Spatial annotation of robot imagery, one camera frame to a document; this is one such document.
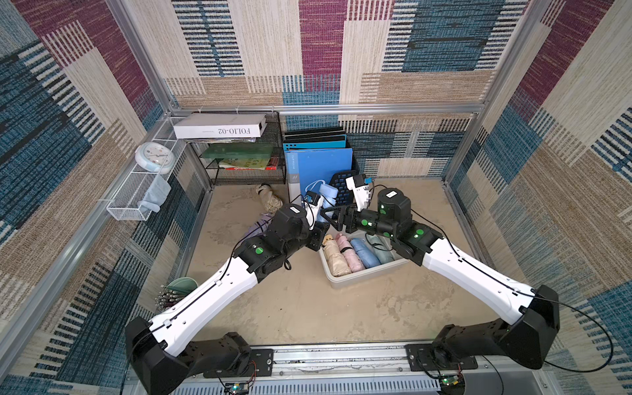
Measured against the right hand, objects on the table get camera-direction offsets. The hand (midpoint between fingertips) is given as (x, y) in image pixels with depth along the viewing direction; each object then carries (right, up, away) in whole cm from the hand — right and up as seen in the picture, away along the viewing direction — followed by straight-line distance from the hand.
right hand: (326, 208), depth 68 cm
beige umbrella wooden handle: (+4, -18, +13) cm, 23 cm away
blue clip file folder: (-7, +15, +23) cm, 28 cm away
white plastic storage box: (+3, -22, +8) cm, 24 cm away
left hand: (-1, -4, +4) cm, 5 cm away
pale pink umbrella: (+9, -16, +19) cm, 26 cm away
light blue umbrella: (+15, -17, +23) cm, 32 cm away
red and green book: (-29, +17, +32) cm, 47 cm away
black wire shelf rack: (-19, +28, +27) cm, 44 cm away
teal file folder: (+1, +24, +25) cm, 35 cm away
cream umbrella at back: (-23, +3, +38) cm, 44 cm away
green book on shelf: (-33, +22, +27) cm, 48 cm away
